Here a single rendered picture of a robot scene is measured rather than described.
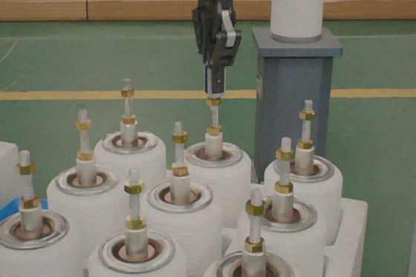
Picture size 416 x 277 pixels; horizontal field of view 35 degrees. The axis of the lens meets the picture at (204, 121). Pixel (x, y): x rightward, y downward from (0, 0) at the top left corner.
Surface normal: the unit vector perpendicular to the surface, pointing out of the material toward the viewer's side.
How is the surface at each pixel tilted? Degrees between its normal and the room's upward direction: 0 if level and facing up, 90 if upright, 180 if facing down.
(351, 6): 90
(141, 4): 90
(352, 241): 0
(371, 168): 0
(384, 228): 0
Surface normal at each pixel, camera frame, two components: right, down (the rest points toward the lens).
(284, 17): -0.56, 0.31
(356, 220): 0.00, -0.93
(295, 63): 0.03, 0.38
